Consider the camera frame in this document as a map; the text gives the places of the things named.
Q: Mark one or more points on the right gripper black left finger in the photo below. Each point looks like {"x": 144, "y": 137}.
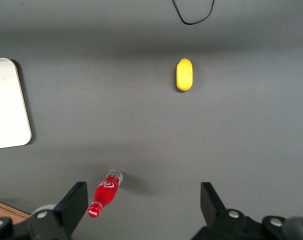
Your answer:
{"x": 71, "y": 207}

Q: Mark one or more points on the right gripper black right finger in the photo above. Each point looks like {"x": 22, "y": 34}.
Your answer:
{"x": 211, "y": 207}

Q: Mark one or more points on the cream rectangular tray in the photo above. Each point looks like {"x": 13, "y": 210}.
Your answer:
{"x": 6, "y": 105}

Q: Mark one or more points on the red cola bottle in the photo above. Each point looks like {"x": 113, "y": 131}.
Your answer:
{"x": 105, "y": 195}

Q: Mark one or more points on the wooden drawer cabinet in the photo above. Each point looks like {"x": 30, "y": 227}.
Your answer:
{"x": 4, "y": 208}

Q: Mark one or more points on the yellow lemon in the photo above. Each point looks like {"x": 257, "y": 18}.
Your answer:
{"x": 184, "y": 75}

